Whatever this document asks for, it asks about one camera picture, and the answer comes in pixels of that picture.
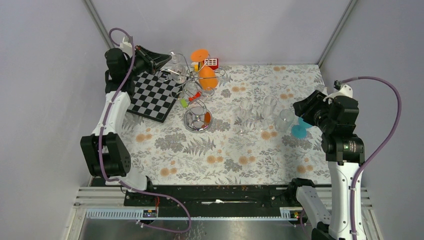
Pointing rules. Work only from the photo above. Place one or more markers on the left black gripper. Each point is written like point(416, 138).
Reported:
point(153, 61)

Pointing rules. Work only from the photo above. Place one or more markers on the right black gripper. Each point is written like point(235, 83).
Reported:
point(315, 100)

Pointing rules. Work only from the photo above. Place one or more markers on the blue wine glass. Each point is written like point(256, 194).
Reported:
point(300, 130)

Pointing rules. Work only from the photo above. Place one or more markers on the clear wine glass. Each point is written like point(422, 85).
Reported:
point(178, 68)
point(244, 112)
point(268, 107)

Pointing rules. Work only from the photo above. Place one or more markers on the orange wine glass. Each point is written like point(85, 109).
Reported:
point(206, 76)

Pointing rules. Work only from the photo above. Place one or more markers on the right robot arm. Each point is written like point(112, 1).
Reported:
point(344, 152)

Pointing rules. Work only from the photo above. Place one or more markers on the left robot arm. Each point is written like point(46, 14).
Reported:
point(104, 152)

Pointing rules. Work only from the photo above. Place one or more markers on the chrome wine glass rack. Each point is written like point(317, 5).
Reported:
point(195, 81)

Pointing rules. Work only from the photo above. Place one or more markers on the black white checkerboard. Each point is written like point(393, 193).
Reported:
point(154, 96)

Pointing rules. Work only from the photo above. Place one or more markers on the green small block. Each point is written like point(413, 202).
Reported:
point(183, 103)

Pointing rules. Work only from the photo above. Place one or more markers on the red curved block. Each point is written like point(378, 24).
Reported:
point(194, 97)

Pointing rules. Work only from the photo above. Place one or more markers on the red white block toy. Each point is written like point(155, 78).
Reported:
point(213, 63)

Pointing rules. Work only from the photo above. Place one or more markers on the floral tablecloth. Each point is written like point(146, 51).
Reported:
point(169, 154)

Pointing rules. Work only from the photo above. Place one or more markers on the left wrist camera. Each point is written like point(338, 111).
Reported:
point(126, 46)

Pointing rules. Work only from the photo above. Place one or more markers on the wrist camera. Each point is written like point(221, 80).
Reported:
point(341, 89)
point(126, 46)

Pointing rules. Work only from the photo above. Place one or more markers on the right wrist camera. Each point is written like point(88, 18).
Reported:
point(341, 89)

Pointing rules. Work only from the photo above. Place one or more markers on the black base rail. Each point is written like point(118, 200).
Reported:
point(218, 201)

